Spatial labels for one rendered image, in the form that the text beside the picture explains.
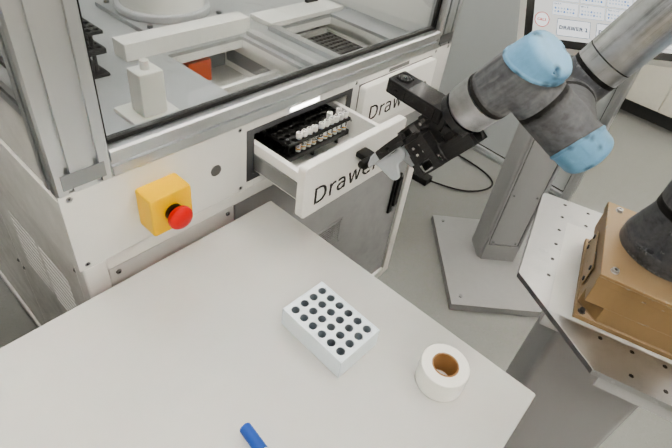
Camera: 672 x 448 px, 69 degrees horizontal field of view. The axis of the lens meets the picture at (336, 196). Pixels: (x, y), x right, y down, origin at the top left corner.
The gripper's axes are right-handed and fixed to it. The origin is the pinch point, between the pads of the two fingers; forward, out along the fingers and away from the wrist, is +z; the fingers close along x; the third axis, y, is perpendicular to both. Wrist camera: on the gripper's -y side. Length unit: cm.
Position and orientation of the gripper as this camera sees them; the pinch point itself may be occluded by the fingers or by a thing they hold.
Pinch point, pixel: (377, 155)
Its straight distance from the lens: 88.1
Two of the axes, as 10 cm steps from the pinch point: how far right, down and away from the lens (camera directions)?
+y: 5.4, 8.4, -0.3
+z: -5.2, 3.5, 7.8
